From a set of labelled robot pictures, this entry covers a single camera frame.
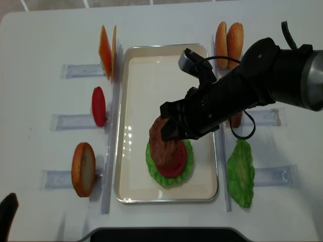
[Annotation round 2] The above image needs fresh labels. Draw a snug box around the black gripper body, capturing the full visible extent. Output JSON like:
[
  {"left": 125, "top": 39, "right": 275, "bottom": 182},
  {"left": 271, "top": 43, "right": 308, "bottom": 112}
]
[{"left": 175, "top": 87, "right": 220, "bottom": 140}]

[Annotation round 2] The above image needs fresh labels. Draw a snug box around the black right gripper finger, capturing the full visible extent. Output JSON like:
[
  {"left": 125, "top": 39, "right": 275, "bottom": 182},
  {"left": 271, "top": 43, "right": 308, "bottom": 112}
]
[{"left": 161, "top": 119, "right": 183, "bottom": 141}]

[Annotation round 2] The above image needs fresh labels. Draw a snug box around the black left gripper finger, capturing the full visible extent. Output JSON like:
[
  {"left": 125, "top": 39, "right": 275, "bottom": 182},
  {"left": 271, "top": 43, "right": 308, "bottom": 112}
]
[{"left": 160, "top": 100, "right": 183, "bottom": 118}]

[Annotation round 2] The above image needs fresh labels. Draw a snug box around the brown meat patty front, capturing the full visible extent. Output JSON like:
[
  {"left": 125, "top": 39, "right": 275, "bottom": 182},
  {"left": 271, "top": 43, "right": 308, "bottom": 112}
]
[{"left": 149, "top": 116, "right": 179, "bottom": 167}]

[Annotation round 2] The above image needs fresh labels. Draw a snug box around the brown meat patty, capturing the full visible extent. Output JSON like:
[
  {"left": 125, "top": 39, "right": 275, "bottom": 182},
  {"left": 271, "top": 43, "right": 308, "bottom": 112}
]
[
  {"left": 149, "top": 116, "right": 179, "bottom": 167},
  {"left": 230, "top": 112, "right": 243, "bottom": 129}
]

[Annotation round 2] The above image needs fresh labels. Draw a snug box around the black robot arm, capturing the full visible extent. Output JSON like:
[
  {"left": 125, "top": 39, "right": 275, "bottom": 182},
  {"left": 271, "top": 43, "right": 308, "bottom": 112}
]
[{"left": 160, "top": 38, "right": 322, "bottom": 141}]

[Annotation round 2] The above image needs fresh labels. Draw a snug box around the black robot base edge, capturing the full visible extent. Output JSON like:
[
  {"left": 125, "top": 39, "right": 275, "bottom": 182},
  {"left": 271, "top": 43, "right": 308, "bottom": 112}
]
[{"left": 90, "top": 228, "right": 247, "bottom": 241}]

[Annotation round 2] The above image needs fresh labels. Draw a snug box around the red tomato slice on stack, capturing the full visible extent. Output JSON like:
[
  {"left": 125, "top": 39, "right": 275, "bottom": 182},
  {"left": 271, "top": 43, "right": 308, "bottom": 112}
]
[{"left": 156, "top": 141, "right": 187, "bottom": 178}]

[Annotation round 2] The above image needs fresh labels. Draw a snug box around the brown meat patty rear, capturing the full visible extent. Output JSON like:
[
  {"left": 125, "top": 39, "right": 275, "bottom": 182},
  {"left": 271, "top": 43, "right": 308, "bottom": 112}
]
[{"left": 230, "top": 112, "right": 243, "bottom": 129}]

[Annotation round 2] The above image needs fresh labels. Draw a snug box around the green lettuce leaf on stack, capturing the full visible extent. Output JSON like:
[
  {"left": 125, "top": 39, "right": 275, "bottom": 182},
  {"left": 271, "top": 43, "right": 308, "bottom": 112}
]
[{"left": 145, "top": 140, "right": 194, "bottom": 188}]

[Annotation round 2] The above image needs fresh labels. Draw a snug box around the green lettuce leaf in holder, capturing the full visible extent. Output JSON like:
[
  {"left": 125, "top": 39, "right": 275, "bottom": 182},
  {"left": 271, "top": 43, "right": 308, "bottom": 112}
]
[{"left": 227, "top": 139, "right": 255, "bottom": 208}]

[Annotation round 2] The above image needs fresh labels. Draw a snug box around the red tomato slice in holder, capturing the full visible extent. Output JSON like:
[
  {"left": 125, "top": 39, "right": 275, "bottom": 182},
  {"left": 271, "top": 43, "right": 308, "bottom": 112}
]
[{"left": 91, "top": 87, "right": 106, "bottom": 127}]

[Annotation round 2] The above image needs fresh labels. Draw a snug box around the orange cheese slice left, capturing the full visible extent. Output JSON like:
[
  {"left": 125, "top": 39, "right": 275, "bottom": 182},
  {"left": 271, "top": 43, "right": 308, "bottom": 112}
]
[{"left": 98, "top": 25, "right": 112, "bottom": 80}]

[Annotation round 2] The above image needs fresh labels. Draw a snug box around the orange cheese slice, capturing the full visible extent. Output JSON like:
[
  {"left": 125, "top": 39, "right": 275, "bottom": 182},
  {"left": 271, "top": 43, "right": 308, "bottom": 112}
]
[
  {"left": 112, "top": 25, "right": 117, "bottom": 81},
  {"left": 98, "top": 25, "right": 112, "bottom": 80}
]

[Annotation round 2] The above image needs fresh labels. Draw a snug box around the orange cheese slice right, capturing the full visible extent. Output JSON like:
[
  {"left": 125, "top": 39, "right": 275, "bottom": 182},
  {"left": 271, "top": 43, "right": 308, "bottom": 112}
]
[{"left": 112, "top": 25, "right": 117, "bottom": 81}]

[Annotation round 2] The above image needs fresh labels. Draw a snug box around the white rectangular tray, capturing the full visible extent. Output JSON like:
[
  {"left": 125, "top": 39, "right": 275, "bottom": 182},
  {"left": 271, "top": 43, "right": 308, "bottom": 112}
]
[{"left": 114, "top": 43, "right": 218, "bottom": 203}]

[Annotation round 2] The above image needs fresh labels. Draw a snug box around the sesame bun left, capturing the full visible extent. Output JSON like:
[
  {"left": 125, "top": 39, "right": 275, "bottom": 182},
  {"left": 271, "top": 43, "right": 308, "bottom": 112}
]
[{"left": 215, "top": 21, "right": 228, "bottom": 69}]

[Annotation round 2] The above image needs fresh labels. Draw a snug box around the sesame bun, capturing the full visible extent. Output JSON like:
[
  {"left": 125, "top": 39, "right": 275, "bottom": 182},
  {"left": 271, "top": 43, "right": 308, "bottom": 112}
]
[
  {"left": 227, "top": 22, "right": 244, "bottom": 61},
  {"left": 215, "top": 21, "right": 228, "bottom": 69}
]

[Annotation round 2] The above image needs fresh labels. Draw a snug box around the sesame bun right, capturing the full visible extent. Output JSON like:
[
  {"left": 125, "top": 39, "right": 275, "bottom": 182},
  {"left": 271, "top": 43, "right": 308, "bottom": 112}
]
[{"left": 227, "top": 22, "right": 244, "bottom": 61}]

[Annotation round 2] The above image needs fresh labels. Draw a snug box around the bun slice in holder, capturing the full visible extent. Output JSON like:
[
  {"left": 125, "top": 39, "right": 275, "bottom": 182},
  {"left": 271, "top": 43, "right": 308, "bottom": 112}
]
[{"left": 71, "top": 142, "right": 96, "bottom": 198}]

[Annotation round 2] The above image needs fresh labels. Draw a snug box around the clear acrylic rack right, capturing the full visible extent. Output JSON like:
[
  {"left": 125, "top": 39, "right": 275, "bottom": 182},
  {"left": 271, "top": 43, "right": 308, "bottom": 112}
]
[{"left": 211, "top": 35, "right": 300, "bottom": 212}]

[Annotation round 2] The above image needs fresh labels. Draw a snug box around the clear acrylic rack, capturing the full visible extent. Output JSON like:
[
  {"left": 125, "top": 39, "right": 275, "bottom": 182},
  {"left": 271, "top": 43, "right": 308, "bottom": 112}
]
[
  {"left": 211, "top": 35, "right": 300, "bottom": 212},
  {"left": 42, "top": 43, "right": 124, "bottom": 214}
]

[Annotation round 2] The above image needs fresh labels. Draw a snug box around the clear acrylic rack left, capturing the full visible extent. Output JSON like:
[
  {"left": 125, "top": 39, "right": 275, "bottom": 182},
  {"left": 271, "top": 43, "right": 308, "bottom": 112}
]
[{"left": 42, "top": 43, "right": 124, "bottom": 214}]

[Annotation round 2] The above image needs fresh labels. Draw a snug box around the black object bottom left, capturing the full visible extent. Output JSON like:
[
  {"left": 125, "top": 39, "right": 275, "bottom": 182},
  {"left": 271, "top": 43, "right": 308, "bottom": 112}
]
[{"left": 0, "top": 193, "right": 19, "bottom": 242}]

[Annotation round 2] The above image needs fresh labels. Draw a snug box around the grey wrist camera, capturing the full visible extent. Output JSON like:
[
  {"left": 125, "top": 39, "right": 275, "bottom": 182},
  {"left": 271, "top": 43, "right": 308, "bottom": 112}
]
[{"left": 178, "top": 48, "right": 212, "bottom": 78}]

